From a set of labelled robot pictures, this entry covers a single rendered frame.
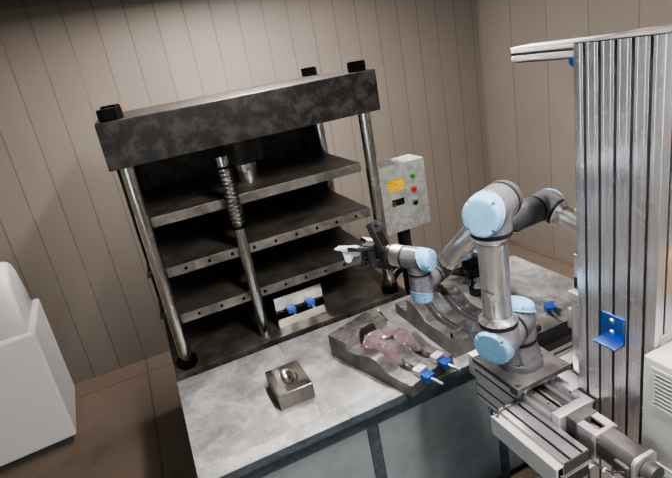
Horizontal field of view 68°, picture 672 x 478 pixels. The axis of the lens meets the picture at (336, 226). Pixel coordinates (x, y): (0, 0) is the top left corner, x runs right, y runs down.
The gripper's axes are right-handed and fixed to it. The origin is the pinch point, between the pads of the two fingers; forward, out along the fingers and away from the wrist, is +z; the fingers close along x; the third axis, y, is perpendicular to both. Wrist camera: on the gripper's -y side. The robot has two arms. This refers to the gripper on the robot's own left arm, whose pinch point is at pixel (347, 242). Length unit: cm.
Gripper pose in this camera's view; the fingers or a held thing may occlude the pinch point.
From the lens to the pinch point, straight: 183.5
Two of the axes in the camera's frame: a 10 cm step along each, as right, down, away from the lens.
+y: 0.8, 9.7, 2.2
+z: -7.5, -0.9, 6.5
